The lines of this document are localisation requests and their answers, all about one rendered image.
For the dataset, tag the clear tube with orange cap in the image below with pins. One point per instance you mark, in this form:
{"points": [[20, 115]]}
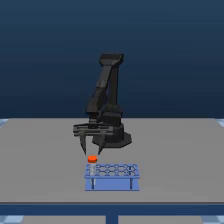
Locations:
{"points": [[92, 166]]}

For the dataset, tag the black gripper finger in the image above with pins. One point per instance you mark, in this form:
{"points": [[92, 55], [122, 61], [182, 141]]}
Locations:
{"points": [[101, 142], [83, 142]]}

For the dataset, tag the dark six-joint robot arm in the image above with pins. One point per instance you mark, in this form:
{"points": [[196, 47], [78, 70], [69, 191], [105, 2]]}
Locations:
{"points": [[110, 90]]}

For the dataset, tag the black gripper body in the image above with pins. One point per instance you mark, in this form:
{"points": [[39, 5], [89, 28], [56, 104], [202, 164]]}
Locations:
{"points": [[94, 127]]}

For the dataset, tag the blue tube rack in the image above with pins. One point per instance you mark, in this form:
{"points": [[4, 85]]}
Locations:
{"points": [[113, 176]]}

